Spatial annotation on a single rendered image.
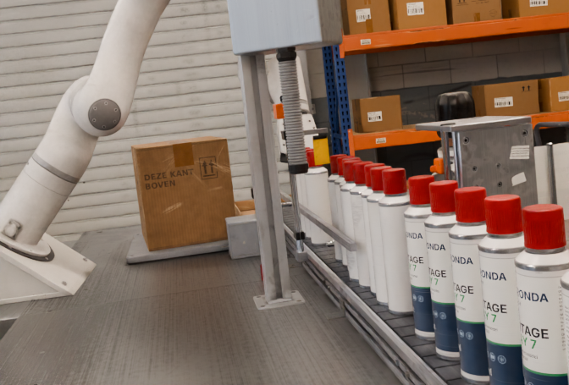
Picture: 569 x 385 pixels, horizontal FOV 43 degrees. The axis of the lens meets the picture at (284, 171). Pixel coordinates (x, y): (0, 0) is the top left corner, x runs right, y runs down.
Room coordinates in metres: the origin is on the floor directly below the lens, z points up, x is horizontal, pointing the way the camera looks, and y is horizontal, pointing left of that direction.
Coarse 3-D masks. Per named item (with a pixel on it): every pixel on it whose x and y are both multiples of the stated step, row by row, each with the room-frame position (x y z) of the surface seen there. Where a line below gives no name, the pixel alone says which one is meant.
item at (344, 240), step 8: (280, 192) 1.87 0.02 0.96; (288, 200) 1.74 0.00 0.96; (304, 208) 1.55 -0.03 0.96; (312, 216) 1.43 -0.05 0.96; (320, 224) 1.35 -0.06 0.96; (328, 224) 1.31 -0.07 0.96; (328, 232) 1.28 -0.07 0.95; (336, 232) 1.23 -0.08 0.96; (336, 240) 1.22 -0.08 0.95; (344, 240) 1.16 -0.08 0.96; (352, 240) 1.14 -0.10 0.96; (352, 248) 1.12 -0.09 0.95
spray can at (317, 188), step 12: (312, 156) 1.53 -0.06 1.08; (312, 168) 1.53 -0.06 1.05; (324, 168) 1.54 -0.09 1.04; (312, 180) 1.52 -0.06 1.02; (324, 180) 1.53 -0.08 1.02; (312, 192) 1.53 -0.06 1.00; (324, 192) 1.53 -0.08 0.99; (312, 204) 1.53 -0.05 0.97; (324, 204) 1.52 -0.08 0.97; (324, 216) 1.52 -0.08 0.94; (312, 228) 1.53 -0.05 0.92; (312, 240) 1.54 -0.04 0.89; (324, 240) 1.52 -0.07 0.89
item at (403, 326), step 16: (288, 208) 2.12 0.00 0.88; (288, 224) 1.84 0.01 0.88; (304, 240) 1.60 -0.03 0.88; (320, 256) 1.42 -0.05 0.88; (336, 272) 1.27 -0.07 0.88; (352, 288) 1.16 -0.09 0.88; (368, 304) 1.06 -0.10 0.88; (384, 320) 0.97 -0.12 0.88; (400, 320) 0.96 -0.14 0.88; (400, 336) 0.90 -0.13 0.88; (416, 352) 0.84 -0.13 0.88; (432, 352) 0.83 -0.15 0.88; (432, 368) 0.79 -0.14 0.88; (448, 368) 0.78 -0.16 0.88; (448, 384) 0.74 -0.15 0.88; (464, 384) 0.73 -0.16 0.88
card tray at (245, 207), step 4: (248, 200) 2.50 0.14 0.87; (252, 200) 2.50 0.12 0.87; (236, 204) 2.49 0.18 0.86; (240, 204) 2.49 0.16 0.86; (244, 204) 2.49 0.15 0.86; (248, 204) 2.50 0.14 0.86; (252, 204) 2.50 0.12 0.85; (236, 208) 2.34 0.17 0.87; (240, 208) 2.49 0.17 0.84; (244, 208) 2.49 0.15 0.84; (248, 208) 2.49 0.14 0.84; (252, 208) 2.50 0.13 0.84; (236, 212) 2.36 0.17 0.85; (240, 212) 2.21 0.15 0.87; (244, 212) 2.45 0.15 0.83; (248, 212) 2.44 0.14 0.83; (252, 212) 2.43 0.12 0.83; (236, 216) 2.38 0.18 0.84
